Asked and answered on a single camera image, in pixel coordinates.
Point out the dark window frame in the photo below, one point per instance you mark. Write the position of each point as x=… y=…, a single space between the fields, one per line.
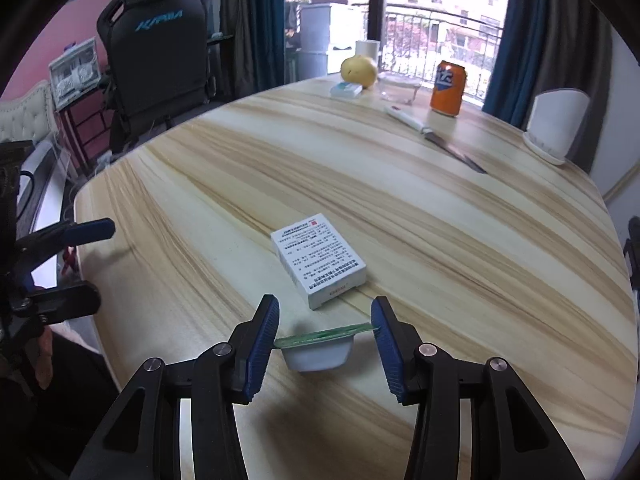
x=378 y=10

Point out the white balcony cabinet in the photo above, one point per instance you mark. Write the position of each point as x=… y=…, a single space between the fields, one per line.
x=317 y=35

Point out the clear glass bowl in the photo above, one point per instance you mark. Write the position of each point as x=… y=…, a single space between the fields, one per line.
x=397 y=89

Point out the blue white tissue pack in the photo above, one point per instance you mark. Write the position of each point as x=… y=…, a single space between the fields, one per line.
x=346 y=90

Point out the white cardboard box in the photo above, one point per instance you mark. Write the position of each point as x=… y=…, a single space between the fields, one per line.
x=320 y=260

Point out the balcony railing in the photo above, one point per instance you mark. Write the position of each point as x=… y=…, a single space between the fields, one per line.
x=440 y=35

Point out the blue and grey curtain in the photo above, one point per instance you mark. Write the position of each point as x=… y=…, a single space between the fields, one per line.
x=250 y=25
x=535 y=30

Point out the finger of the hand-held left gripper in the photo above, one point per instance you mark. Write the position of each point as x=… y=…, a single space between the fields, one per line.
x=70 y=299
x=95 y=230

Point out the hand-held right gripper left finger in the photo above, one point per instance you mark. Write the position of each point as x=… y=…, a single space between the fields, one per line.
x=260 y=350

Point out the white tufted headboard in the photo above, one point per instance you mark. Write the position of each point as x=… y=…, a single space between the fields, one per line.
x=25 y=110

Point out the yellow pomelo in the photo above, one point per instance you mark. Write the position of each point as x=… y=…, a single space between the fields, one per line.
x=359 y=71

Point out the black trousers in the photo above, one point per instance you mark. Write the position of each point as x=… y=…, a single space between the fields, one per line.
x=65 y=410

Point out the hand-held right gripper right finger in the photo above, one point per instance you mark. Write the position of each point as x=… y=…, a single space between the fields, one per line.
x=388 y=350

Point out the black gaming chair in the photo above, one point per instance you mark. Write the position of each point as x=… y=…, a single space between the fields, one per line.
x=155 y=60

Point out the grey printed box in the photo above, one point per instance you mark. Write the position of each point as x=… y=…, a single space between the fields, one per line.
x=75 y=72

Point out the small white cup green lid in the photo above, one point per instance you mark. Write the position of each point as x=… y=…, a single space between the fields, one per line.
x=320 y=355

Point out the white slanted container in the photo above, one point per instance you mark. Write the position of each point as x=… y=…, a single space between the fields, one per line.
x=557 y=125

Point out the orange soda can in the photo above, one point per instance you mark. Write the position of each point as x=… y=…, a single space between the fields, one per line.
x=448 y=89

